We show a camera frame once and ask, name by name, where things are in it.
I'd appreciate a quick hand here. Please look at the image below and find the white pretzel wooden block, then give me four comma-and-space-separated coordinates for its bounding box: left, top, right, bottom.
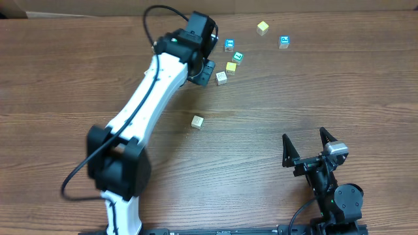
216, 71, 228, 86

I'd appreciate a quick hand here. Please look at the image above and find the far blue wooden block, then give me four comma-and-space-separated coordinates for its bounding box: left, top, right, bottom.
279, 35, 290, 49

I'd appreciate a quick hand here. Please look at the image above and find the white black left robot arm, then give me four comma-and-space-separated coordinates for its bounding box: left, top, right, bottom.
86, 12, 218, 234

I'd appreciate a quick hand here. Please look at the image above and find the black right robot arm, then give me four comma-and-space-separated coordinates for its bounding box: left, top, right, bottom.
278, 127, 368, 234

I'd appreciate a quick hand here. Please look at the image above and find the cardboard backdrop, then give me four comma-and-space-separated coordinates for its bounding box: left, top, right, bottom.
1, 0, 417, 18

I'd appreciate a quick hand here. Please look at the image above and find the yellow top wooden block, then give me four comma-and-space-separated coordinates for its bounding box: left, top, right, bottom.
225, 62, 237, 75

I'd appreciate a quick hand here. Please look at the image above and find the blue top wooden block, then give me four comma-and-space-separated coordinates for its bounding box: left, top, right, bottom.
224, 39, 235, 52

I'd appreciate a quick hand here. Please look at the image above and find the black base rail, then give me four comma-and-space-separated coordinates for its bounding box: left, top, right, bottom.
78, 225, 368, 235

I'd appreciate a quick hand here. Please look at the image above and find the far yellow wooden block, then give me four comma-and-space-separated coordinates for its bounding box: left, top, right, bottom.
257, 21, 269, 36

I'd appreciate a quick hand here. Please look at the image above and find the blue wooden block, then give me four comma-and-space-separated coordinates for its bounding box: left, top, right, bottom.
279, 35, 290, 49
224, 39, 235, 52

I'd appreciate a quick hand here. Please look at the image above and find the green top wooden block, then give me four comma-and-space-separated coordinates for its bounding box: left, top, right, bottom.
231, 52, 244, 65

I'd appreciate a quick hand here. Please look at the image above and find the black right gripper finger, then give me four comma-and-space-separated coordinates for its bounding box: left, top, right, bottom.
319, 127, 337, 152
282, 134, 300, 168

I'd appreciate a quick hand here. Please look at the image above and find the yellow wooden block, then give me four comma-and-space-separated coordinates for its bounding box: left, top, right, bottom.
257, 21, 269, 36
225, 62, 237, 75

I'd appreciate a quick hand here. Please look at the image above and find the red elephant wooden block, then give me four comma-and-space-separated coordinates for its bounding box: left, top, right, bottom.
191, 116, 204, 129

